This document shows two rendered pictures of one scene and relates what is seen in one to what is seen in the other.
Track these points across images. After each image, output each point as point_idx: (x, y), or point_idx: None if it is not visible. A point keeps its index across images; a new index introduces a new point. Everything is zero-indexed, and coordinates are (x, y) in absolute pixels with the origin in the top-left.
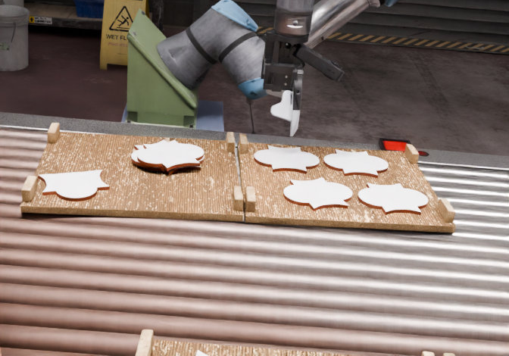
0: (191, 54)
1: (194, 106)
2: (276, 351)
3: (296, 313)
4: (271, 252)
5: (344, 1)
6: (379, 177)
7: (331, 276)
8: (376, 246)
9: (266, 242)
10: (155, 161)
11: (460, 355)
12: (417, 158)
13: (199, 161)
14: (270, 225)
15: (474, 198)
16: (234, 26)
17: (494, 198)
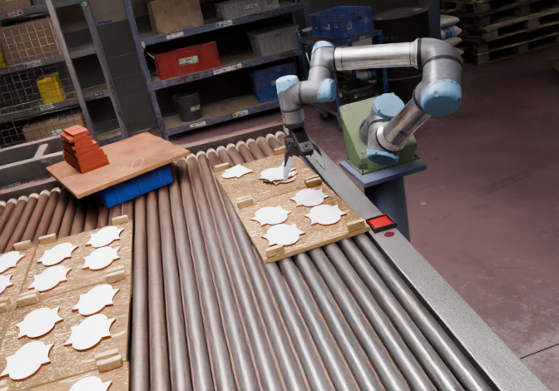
0: (365, 126)
1: (359, 158)
2: (129, 242)
3: (165, 242)
4: (217, 226)
5: (407, 106)
6: (313, 226)
7: (197, 242)
8: (239, 248)
9: (220, 221)
10: (262, 174)
11: (149, 287)
12: (348, 228)
13: (282, 182)
14: None
15: (324, 263)
16: (373, 113)
17: (341, 273)
